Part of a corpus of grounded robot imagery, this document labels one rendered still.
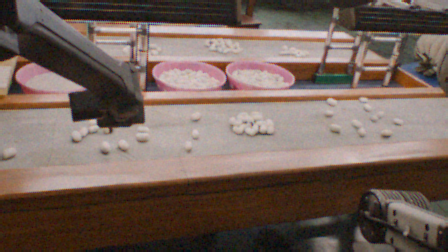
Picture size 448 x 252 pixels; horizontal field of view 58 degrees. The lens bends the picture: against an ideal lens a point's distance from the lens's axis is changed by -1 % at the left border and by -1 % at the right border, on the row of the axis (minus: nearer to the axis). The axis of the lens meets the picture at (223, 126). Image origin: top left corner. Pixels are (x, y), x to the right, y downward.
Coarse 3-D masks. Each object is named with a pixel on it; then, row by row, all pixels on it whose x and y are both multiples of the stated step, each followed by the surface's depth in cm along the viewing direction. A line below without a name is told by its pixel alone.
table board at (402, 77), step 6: (396, 72) 196; (402, 72) 193; (396, 78) 197; (402, 78) 193; (408, 78) 189; (414, 78) 186; (402, 84) 193; (408, 84) 190; (414, 84) 186; (420, 84) 183; (426, 84) 180
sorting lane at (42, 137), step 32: (0, 128) 106; (32, 128) 108; (64, 128) 110; (128, 128) 115; (160, 128) 117; (192, 128) 119; (224, 128) 122; (288, 128) 127; (320, 128) 130; (352, 128) 133; (384, 128) 136; (416, 128) 139; (0, 160) 94; (32, 160) 96; (64, 160) 98; (96, 160) 99; (128, 160) 101
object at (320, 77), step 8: (336, 16) 167; (328, 32) 171; (360, 32) 175; (328, 40) 172; (360, 40) 177; (328, 48) 174; (336, 48) 176; (344, 48) 177; (352, 48) 178; (352, 56) 181; (320, 64) 178; (352, 64) 182; (320, 72) 179; (312, 80) 182; (320, 80) 181; (328, 80) 182; (336, 80) 184; (344, 80) 185
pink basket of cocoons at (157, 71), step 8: (160, 64) 152; (168, 64) 155; (176, 64) 157; (184, 64) 159; (192, 64) 159; (200, 64) 159; (208, 64) 158; (152, 72) 145; (160, 72) 152; (208, 72) 158; (216, 72) 156; (160, 80) 139; (224, 80) 146; (160, 88) 143; (168, 88) 139; (176, 88) 136; (184, 88) 136; (208, 88) 138; (216, 88) 142
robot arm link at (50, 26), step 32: (0, 0) 39; (32, 0) 42; (0, 32) 36; (32, 32) 41; (64, 32) 47; (64, 64) 51; (96, 64) 55; (128, 64) 69; (96, 96) 66; (128, 96) 67
